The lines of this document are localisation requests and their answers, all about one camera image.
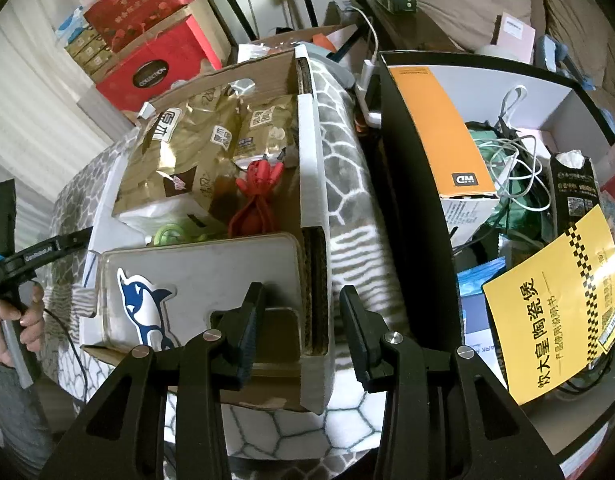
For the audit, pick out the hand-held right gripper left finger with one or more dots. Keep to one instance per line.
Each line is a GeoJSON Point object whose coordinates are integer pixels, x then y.
{"type": "Point", "coordinates": [247, 345]}

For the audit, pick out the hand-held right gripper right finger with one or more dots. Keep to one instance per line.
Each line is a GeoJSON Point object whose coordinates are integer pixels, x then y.
{"type": "Point", "coordinates": [355, 340]}

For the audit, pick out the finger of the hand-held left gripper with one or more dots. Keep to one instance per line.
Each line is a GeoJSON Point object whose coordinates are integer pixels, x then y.
{"type": "Point", "coordinates": [5, 220]}
{"type": "Point", "coordinates": [52, 250]}

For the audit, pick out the grey case with dolphin sticker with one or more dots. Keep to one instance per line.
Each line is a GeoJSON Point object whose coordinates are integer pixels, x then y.
{"type": "Point", "coordinates": [212, 270]}

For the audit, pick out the white cardboard box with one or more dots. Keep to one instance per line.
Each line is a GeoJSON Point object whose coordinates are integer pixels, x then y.
{"type": "Point", "coordinates": [315, 160]}

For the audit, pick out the person's left forearm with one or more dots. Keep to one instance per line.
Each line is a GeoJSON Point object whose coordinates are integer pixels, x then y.
{"type": "Point", "coordinates": [12, 410]}

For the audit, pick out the person's left hand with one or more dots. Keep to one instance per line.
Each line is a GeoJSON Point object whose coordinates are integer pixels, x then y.
{"type": "Point", "coordinates": [32, 315]}

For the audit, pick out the black storage box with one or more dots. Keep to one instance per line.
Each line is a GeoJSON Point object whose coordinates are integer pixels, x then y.
{"type": "Point", "coordinates": [412, 210]}

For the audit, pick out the large gold bag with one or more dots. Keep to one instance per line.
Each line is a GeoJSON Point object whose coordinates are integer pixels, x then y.
{"type": "Point", "coordinates": [187, 160]}

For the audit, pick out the grey white patterned blanket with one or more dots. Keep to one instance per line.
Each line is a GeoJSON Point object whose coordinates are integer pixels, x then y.
{"type": "Point", "coordinates": [347, 160]}

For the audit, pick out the stack of small green boxes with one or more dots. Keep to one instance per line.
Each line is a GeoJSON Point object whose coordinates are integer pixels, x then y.
{"type": "Point", "coordinates": [87, 52]}

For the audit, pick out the yellow booklet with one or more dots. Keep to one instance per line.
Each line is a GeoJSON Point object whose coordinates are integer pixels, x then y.
{"type": "Point", "coordinates": [547, 310]}

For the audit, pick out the blue white packet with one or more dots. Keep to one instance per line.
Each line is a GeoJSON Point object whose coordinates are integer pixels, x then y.
{"type": "Point", "coordinates": [70, 22]}

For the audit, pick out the large red gift box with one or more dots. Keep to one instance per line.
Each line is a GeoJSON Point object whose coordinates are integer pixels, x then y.
{"type": "Point", "coordinates": [162, 60]}

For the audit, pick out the orange box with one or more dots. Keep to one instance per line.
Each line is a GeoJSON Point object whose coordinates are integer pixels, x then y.
{"type": "Point", "coordinates": [437, 130]}

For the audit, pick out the small gold bag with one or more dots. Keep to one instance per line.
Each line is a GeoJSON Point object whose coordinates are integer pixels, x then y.
{"type": "Point", "coordinates": [267, 120]}

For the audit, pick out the dark green pouch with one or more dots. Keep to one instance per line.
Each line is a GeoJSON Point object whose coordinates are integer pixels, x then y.
{"type": "Point", "coordinates": [482, 135]}

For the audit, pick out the red floral gift box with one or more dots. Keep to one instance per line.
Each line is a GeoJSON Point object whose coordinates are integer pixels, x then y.
{"type": "Point", "coordinates": [137, 0]}

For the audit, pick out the black packet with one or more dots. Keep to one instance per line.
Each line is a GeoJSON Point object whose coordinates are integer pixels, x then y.
{"type": "Point", "coordinates": [575, 195]}

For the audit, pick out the white charger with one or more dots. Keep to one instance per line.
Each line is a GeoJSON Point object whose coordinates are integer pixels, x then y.
{"type": "Point", "coordinates": [370, 72]}

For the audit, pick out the cardboard box with clutter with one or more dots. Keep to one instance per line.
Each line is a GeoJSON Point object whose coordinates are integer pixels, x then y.
{"type": "Point", "coordinates": [287, 42]}

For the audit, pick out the white round object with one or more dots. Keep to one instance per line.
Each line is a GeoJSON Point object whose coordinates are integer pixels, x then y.
{"type": "Point", "coordinates": [492, 52]}

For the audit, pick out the dark wooden nightstand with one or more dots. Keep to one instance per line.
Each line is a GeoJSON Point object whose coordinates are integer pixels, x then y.
{"type": "Point", "coordinates": [417, 25]}

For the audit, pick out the pink box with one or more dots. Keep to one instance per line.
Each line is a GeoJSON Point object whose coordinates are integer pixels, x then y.
{"type": "Point", "coordinates": [512, 35]}

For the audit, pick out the blue toy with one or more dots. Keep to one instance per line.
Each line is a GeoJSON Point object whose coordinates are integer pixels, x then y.
{"type": "Point", "coordinates": [555, 57]}

